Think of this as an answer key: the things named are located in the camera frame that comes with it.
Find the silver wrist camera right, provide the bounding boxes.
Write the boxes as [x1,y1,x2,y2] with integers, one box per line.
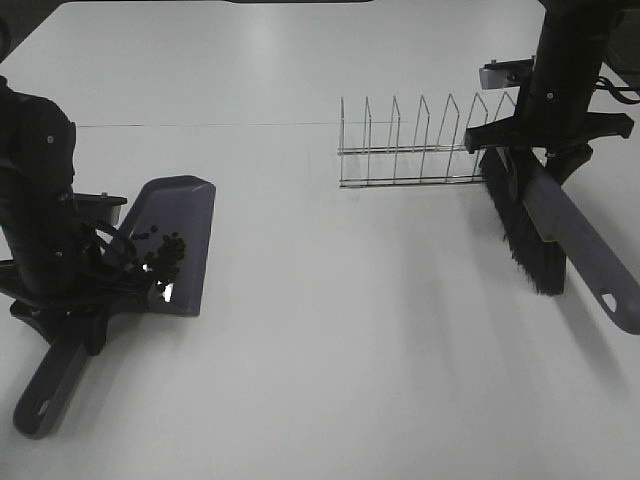
[479,58,534,90]

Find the black cable bundle left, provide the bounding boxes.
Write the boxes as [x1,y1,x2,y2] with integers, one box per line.
[59,193,156,301]

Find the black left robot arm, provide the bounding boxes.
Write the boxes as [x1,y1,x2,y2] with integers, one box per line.
[1,81,152,355]

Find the chrome wire dish rack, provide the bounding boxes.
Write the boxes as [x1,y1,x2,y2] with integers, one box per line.
[336,90,516,189]

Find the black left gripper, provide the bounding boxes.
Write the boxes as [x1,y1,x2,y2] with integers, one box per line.
[1,260,150,355]

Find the purple hand brush black bristles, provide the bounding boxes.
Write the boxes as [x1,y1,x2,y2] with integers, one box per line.
[479,148,639,335]

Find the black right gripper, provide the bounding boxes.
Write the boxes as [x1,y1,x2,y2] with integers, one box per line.
[464,112,634,185]

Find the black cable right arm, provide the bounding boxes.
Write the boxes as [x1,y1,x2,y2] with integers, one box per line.
[592,74,640,106]

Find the pile of coffee beans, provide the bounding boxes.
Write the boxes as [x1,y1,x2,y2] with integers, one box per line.
[136,231,186,288]

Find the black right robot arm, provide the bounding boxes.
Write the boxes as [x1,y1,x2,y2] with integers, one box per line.
[464,1,639,187]

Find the purple plastic dustpan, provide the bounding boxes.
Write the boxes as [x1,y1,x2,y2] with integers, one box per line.
[13,175,216,439]

